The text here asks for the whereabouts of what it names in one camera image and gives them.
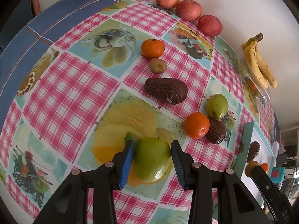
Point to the white power strip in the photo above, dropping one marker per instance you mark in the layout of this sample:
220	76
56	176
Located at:
275	148

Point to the teal device with red label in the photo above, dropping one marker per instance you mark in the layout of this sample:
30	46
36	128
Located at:
277	174

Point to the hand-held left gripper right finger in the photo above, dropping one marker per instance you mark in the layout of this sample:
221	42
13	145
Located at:
178	165

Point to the pear-shaped dark brown avocado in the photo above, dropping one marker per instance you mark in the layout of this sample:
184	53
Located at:
254	151

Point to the yellow banana bunch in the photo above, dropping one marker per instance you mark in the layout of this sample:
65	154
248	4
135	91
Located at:
261	65

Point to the orange mandarin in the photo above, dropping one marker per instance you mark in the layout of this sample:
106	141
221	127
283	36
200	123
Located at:
249	169
196	125
153	48

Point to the green apple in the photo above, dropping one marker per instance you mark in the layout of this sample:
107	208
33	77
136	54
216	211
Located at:
151	159
217	106

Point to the brown kiwi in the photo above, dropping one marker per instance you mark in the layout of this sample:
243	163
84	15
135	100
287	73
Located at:
157	65

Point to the large dark brown avocado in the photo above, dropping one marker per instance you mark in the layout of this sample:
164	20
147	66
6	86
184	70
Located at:
165	90

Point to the black power adapter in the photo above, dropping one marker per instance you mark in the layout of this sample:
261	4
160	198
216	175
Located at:
281	159

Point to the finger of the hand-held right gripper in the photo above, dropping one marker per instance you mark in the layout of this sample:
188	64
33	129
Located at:
262	176
274	206

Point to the clear plastic container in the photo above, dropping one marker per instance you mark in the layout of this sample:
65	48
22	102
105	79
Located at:
247	74

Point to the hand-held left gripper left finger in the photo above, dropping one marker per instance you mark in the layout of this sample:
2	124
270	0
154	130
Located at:
127	165

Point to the white tray with teal rim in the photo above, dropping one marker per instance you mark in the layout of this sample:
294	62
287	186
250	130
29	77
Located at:
240	154

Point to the pink checkered printed tablecloth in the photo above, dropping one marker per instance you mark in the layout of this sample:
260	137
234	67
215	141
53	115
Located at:
70	93

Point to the small dark brown avocado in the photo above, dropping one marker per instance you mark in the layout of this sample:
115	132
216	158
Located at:
216	130

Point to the reddish wooden chair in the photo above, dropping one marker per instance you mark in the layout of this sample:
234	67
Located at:
36	0

